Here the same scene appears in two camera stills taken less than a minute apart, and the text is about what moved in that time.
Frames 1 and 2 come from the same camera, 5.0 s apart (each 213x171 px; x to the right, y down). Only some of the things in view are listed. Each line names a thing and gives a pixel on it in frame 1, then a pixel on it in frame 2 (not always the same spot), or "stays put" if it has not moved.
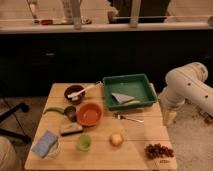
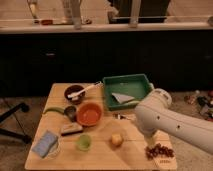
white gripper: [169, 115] to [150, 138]
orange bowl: [89, 114] stays put
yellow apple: [116, 139] stays put
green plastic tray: [126, 91] stays put
